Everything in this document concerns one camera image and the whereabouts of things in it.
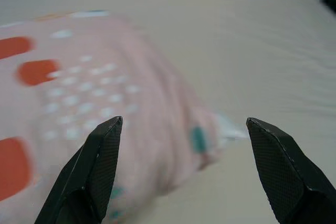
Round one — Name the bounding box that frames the pink patterned pillow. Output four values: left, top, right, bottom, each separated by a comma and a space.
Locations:
0, 10, 247, 224

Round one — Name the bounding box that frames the beige mattress bed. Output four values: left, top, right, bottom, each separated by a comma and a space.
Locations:
0, 0, 336, 224

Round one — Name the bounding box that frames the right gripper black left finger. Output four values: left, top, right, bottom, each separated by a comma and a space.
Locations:
34, 115, 123, 224

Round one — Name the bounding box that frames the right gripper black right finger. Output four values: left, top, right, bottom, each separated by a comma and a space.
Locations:
246, 117, 336, 224

